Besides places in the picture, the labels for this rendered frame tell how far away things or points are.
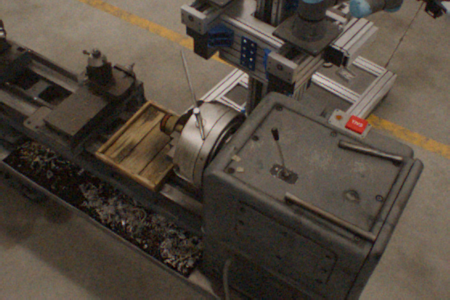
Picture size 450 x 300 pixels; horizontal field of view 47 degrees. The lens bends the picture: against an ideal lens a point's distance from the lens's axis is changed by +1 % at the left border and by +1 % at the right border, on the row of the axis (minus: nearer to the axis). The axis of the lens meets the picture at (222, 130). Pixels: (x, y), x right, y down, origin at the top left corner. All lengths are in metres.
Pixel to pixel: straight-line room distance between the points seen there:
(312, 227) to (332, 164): 0.24
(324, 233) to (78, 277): 1.66
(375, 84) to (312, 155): 1.88
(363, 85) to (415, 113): 0.44
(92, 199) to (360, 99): 1.79
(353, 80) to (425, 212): 0.94
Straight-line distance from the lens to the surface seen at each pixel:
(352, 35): 2.43
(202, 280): 2.22
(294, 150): 1.69
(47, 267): 2.96
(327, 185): 1.63
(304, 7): 2.16
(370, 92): 3.44
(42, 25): 4.29
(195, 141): 1.76
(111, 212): 2.36
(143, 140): 2.18
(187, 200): 2.02
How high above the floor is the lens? 2.57
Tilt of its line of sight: 50 degrees down
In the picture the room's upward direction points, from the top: 2 degrees clockwise
